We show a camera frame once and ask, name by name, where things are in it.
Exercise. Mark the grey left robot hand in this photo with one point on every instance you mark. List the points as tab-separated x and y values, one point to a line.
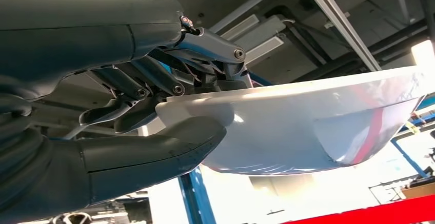
85	29

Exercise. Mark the left arm ribbed grey sleeve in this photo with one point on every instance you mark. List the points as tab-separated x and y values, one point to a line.
27	168

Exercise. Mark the ceiling light panel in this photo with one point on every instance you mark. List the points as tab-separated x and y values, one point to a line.
240	27
265	49

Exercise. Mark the red barrier belt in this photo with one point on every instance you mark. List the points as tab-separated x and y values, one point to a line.
390	215

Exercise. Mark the brown cardboard box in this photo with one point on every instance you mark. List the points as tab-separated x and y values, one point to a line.
419	190

